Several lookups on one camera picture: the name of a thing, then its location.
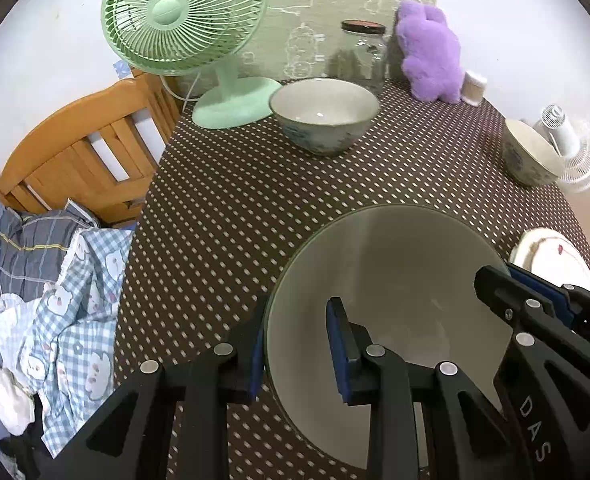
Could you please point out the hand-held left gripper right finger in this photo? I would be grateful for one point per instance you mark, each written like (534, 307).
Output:
(336, 355)

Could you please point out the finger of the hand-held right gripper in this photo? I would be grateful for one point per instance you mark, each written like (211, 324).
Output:
(540, 285)
(497, 285)

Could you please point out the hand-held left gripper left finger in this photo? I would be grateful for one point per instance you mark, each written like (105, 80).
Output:
(247, 370)

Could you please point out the white red flower plate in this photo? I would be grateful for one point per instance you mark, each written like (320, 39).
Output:
(555, 260)

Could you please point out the yellow flower plate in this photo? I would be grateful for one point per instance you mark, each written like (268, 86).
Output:
(516, 255)

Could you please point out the grey-green ceramic bowl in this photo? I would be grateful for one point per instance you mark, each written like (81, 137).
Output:
(525, 150)
(320, 105)
(400, 270)

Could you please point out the brown polka dot tablecloth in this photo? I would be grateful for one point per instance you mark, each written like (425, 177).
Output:
(215, 220)

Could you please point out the blue gingham blanket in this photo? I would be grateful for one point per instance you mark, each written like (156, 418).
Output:
(75, 335)

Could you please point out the cotton swab container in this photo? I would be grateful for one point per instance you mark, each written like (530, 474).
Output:
(474, 87)

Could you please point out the purple plush toy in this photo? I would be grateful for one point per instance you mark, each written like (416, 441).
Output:
(430, 55)

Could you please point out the dark cloth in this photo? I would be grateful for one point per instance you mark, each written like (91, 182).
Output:
(22, 455)

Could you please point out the white cloth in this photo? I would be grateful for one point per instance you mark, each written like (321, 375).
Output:
(7, 395)

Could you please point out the grey plaid blanket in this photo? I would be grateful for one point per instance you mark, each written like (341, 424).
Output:
(30, 250)

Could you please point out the glass jar with dark lid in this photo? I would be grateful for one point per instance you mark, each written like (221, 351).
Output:
(362, 55)

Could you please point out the wooden chair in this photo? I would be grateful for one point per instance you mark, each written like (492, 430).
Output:
(75, 130)

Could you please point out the green patterned board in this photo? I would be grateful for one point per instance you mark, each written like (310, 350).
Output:
(315, 0)

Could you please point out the green desk fan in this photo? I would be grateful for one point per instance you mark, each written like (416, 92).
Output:
(175, 10)

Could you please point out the white wall fan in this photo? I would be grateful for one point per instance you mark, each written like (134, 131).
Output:
(575, 155)

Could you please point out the blue wall sticker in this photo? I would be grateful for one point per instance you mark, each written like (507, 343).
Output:
(121, 68)

